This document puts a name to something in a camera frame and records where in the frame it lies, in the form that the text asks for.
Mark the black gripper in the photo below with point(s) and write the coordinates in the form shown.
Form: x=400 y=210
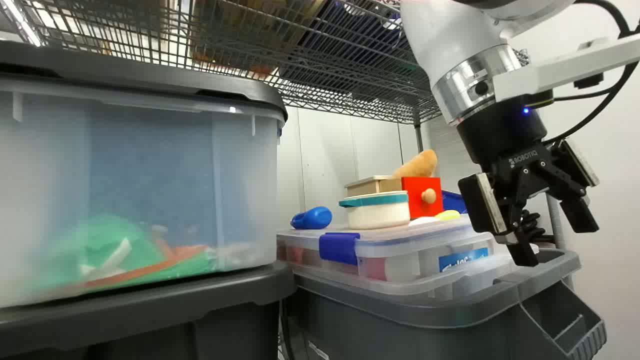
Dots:
x=501 y=137

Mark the cream dish with teal rim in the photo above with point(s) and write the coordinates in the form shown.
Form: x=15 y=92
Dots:
x=372 y=212

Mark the brown cardboard box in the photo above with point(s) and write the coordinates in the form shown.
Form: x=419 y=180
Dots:
x=233 y=32

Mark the blue plastic tray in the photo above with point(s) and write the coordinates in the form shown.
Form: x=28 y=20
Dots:
x=453 y=203

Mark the tan toy bread loaf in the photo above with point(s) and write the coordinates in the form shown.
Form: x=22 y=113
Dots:
x=419 y=164

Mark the clear compartment organiser blue latches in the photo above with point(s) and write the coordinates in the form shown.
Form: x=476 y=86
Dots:
x=400 y=250

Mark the clear plastic lidded container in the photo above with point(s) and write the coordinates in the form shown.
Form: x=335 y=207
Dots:
x=400 y=284

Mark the grey plastic storage bin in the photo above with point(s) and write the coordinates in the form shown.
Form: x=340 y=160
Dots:
x=132 y=320
x=400 y=333

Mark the blue plastic toy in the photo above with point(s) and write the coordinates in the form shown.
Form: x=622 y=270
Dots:
x=310 y=219

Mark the orange plastic item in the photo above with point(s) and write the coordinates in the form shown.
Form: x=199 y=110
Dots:
x=181 y=257

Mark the clear storage tote grey lid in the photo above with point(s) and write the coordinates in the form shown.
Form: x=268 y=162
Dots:
x=132 y=166

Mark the green plastic item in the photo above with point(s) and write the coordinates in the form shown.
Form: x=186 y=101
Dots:
x=100 y=257

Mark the grey metal shelf post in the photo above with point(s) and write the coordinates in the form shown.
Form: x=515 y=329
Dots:
x=554 y=233

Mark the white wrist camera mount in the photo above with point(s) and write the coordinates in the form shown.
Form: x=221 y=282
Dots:
x=567 y=67

